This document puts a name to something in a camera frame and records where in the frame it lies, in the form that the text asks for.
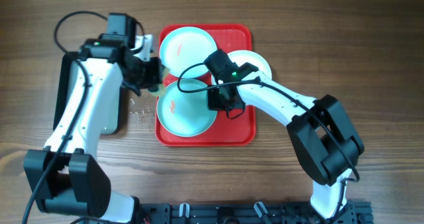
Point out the red plastic tray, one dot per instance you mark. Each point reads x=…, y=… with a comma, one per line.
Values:
x=224, y=131

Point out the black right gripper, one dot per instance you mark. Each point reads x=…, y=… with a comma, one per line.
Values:
x=214, y=105

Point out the white plate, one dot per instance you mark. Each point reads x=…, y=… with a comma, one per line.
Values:
x=240, y=57

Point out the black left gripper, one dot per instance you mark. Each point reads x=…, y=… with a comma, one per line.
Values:
x=155, y=78

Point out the yellow green sponge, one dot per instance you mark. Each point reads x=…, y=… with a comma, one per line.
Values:
x=159, y=90

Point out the black metal-lined tray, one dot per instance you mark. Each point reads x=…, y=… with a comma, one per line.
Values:
x=67, y=81

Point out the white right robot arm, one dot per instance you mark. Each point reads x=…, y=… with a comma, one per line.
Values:
x=325, y=141

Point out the light blue plate with stain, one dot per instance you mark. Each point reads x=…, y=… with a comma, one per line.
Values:
x=185, y=47

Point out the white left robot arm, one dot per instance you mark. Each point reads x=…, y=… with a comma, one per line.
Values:
x=64, y=176

